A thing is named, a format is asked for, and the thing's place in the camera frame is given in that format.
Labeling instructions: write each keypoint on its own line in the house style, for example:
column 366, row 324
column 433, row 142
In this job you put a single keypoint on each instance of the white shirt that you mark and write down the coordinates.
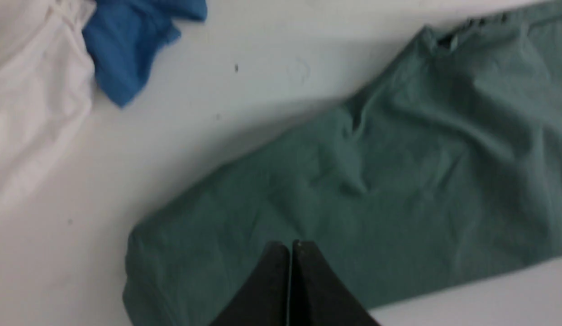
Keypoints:
column 46, row 88

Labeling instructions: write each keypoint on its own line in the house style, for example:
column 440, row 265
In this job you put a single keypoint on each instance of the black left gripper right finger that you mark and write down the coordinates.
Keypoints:
column 317, row 295

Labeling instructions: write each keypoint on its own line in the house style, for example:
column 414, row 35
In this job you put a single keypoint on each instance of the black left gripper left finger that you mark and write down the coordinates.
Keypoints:
column 262, row 299

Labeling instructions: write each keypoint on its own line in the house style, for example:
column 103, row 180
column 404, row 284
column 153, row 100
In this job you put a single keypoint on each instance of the blue shirt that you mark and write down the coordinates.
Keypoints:
column 124, row 36

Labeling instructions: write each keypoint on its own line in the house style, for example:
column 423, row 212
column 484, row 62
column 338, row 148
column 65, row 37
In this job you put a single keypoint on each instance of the green long-sleeve shirt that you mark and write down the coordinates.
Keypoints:
column 445, row 169

